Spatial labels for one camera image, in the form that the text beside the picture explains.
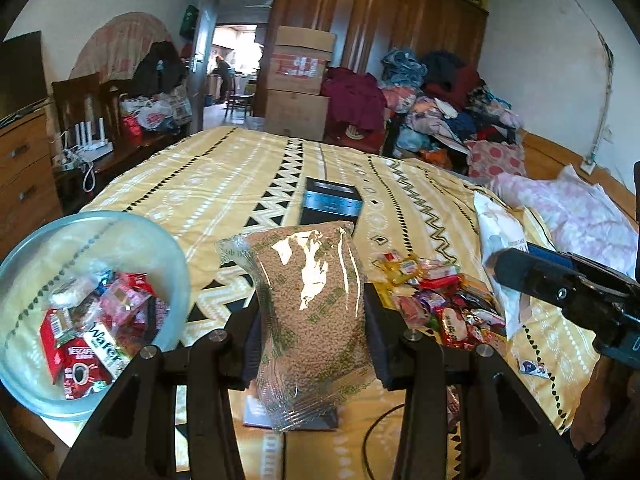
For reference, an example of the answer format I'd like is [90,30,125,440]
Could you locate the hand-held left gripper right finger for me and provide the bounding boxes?
[364,282,586,480]

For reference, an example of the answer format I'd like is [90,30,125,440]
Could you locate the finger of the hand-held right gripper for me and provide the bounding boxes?
[492,247,601,321]
[527,242,638,286]

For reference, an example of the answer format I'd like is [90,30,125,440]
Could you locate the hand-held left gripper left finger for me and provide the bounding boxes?
[57,305,266,480]

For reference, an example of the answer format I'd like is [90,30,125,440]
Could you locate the large white snack bag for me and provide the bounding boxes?
[472,192,533,340]

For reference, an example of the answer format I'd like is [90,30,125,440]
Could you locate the pile of snack packets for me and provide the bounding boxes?
[372,252,508,353]

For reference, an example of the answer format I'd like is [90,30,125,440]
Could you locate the clear bag of brown grain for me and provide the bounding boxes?
[216,220,378,435]

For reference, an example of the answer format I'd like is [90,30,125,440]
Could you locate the mixed snack packets heap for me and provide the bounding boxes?
[39,270,171,401]

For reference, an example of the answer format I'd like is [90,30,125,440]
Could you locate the pink quilt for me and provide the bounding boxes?
[487,164,640,281]

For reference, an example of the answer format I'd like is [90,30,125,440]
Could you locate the red face mask box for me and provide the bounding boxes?
[243,394,341,432]

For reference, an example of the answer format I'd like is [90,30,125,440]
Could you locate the pink dotted cloth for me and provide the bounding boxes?
[465,140,526,186]

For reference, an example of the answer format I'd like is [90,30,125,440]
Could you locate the black shaver box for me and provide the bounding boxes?
[299,176,362,233]

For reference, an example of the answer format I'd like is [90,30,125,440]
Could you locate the pile of mixed clothes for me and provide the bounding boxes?
[382,49,526,171]

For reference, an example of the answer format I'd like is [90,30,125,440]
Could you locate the yellow patterned blanket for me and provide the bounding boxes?
[80,127,601,480]

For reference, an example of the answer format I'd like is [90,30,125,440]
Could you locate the white ribbed round object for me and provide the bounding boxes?
[342,122,383,142]

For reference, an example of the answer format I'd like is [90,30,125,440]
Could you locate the plain cardboard box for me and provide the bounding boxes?
[263,89,331,142]

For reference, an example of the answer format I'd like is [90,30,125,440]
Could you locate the maroon clothes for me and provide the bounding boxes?
[320,66,391,133]

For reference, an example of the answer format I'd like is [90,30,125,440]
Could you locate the small wooden chair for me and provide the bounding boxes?
[225,82,256,121]

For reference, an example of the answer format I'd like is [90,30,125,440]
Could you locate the white router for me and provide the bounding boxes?
[65,117,115,158]

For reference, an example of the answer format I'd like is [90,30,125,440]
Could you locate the white red printed plastic bag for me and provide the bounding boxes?
[135,95,193,133]

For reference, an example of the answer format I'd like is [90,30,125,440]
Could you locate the white power strip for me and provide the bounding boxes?
[52,152,98,193]

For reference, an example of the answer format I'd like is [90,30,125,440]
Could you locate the wooden wardrobe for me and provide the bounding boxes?
[255,0,490,126]

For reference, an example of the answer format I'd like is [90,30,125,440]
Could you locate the wooden dresser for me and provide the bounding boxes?
[0,107,63,261]

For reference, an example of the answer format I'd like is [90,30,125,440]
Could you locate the black jacket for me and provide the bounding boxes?
[132,41,188,98]

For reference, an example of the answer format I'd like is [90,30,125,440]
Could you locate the open top cardboard box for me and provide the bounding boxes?
[274,25,337,56]

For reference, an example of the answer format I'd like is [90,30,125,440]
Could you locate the dark wooden chair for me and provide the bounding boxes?
[51,72,126,161]

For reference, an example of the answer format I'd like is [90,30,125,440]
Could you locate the dark wooden door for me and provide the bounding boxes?
[192,0,221,136]

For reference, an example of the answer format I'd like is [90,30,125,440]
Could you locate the pink floral cover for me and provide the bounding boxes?
[70,12,173,81]

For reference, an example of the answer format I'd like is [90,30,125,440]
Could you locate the black television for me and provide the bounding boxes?
[0,31,48,121]

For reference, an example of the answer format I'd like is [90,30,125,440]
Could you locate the black cable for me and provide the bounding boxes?
[362,400,408,480]

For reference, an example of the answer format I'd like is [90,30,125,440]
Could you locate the wooden bed frame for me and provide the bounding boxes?
[520,130,640,201]

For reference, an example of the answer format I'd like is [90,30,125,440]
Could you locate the white wall cable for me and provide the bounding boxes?
[540,0,616,161]

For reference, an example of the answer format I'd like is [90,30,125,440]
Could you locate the green wall box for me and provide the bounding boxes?
[180,5,200,40]

